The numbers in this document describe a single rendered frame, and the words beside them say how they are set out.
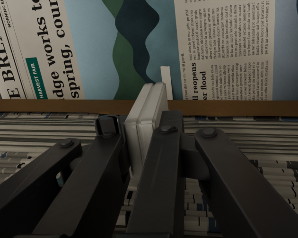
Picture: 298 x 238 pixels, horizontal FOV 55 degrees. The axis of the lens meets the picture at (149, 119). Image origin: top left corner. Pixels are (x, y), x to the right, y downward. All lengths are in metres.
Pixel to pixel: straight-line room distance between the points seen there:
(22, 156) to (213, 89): 0.19
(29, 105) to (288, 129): 0.24
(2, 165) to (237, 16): 0.23
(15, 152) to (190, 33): 0.18
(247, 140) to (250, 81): 0.10
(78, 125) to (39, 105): 0.08
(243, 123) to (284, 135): 0.03
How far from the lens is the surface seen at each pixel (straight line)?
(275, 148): 0.21
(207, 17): 0.29
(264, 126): 0.24
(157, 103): 0.15
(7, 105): 0.32
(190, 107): 0.27
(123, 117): 0.16
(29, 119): 0.27
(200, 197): 0.16
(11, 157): 0.22
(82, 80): 0.31
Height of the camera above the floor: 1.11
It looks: 66 degrees down
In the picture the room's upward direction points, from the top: 162 degrees counter-clockwise
